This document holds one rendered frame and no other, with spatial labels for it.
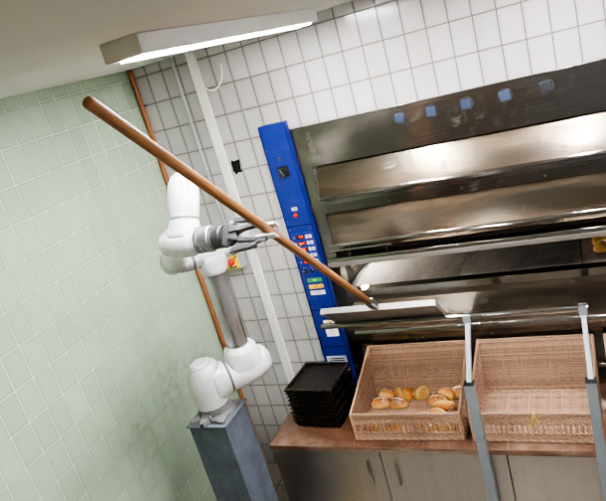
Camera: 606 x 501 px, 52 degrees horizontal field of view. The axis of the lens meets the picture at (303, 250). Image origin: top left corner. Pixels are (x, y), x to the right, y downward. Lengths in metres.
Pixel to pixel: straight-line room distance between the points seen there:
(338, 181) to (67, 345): 1.51
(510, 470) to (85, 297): 2.11
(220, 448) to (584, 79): 2.26
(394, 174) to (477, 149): 0.41
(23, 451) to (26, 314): 0.55
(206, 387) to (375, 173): 1.31
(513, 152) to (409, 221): 0.59
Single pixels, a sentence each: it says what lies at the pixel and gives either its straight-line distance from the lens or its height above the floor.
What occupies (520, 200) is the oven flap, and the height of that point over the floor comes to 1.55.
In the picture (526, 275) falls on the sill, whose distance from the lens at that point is 3.20.
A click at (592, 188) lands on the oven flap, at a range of 3.05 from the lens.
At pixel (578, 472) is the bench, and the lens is 3.10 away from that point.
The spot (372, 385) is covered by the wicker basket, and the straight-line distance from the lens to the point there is 3.52.
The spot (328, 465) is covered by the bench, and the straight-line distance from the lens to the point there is 3.39.
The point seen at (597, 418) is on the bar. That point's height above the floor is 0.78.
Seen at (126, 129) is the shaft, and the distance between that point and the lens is 1.49.
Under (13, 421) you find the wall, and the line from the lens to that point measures 2.82.
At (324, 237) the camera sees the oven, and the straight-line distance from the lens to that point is 3.33.
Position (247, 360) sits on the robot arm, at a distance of 2.89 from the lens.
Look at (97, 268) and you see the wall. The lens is 3.15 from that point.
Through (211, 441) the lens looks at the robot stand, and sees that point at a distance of 3.02.
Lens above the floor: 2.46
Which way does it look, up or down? 17 degrees down
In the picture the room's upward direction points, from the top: 16 degrees counter-clockwise
